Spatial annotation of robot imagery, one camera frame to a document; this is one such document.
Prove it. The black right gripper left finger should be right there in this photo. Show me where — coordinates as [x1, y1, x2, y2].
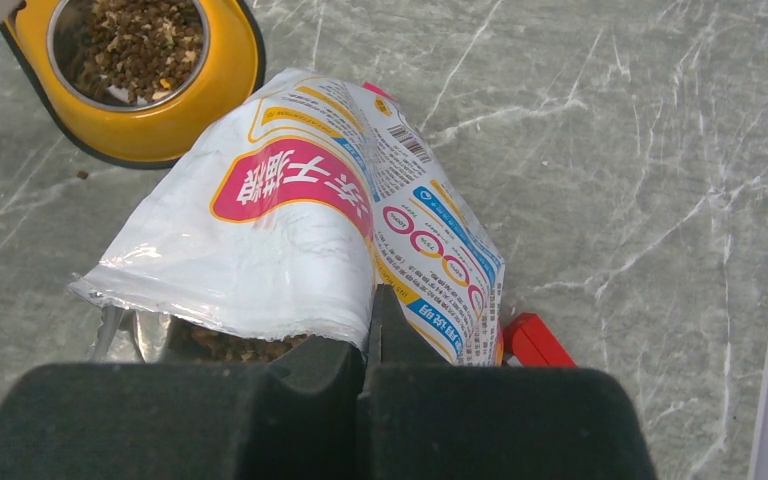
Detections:
[0, 337, 364, 479]

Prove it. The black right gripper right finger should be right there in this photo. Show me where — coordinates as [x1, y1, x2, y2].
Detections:
[364, 285, 656, 479]

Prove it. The cat food bag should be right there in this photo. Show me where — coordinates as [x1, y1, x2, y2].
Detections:
[71, 69, 505, 366]

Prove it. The yellow double pet bowl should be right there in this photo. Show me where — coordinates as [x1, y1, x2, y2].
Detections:
[0, 1, 266, 170]

